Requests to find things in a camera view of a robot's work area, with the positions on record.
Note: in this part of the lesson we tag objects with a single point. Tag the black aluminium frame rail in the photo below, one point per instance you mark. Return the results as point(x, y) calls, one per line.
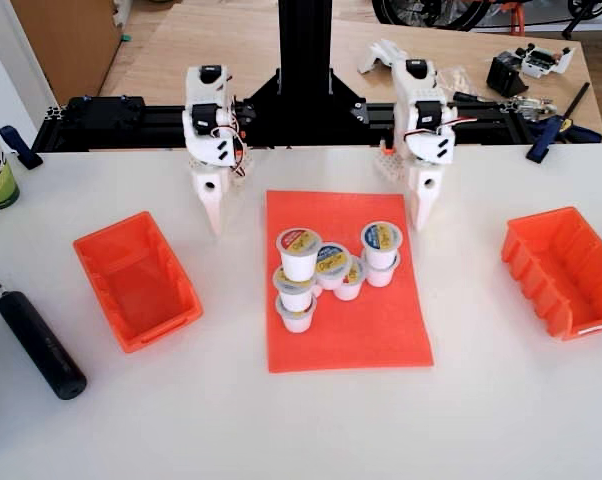
point(166, 125)

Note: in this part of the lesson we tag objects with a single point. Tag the black bicycle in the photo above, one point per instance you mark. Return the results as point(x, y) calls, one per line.
point(387, 15)

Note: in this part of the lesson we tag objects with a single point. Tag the blue lid white coffee pod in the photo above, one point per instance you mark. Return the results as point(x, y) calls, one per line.
point(381, 237)
point(333, 260)
point(293, 300)
point(378, 277)

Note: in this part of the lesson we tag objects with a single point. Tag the white device with circuit board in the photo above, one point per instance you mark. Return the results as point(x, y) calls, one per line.
point(541, 62)

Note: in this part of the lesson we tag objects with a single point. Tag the brown wooden cabinet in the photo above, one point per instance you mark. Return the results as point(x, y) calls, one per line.
point(66, 45)

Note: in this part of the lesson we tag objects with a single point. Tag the black electric screwdriver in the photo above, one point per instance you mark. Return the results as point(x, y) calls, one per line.
point(41, 345)

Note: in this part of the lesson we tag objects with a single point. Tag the clear bag of screws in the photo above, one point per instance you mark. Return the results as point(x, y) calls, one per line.
point(457, 79)

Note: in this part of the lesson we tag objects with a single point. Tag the black aluminium frame post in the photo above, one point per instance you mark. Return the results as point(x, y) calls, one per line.
point(305, 40)

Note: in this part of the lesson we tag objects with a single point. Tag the white crumpled sheet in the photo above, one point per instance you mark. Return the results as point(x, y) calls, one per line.
point(121, 12)

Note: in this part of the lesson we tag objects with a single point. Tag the white printed robot part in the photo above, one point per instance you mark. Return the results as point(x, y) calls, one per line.
point(376, 57)

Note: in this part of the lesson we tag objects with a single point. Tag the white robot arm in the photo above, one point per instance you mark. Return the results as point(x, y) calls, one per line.
point(201, 95)
point(421, 95)

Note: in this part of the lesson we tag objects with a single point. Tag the orange bin with white label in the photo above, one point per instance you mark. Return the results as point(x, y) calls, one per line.
point(581, 280)

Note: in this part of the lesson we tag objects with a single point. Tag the orange metal post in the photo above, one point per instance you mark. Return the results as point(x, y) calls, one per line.
point(519, 17)

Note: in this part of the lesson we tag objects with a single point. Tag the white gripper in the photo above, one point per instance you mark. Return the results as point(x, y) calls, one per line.
point(209, 187)
point(427, 185)

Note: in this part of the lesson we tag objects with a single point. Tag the black plastic mounting block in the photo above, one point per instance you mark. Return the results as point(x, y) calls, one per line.
point(106, 112)

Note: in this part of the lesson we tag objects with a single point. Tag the metal clamp tool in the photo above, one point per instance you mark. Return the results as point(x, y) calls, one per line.
point(531, 107)

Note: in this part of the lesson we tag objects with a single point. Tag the orange foam mat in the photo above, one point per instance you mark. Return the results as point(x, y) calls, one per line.
point(351, 340)

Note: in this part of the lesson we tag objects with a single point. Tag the small green object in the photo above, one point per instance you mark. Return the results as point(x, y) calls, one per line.
point(126, 39)

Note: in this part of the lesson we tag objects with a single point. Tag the red lid white coffee pod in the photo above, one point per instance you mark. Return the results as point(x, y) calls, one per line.
point(348, 291)
point(297, 260)
point(296, 322)

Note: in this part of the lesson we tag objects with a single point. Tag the orange plastic bin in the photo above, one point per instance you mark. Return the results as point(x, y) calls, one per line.
point(151, 327)

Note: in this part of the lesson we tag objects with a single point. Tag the black printed part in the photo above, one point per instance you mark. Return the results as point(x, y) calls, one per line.
point(506, 77)

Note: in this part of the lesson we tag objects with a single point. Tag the wooden table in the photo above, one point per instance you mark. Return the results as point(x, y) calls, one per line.
point(148, 75)

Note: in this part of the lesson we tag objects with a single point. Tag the blue bar clamp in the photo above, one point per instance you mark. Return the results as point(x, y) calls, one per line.
point(18, 147)
point(546, 137)

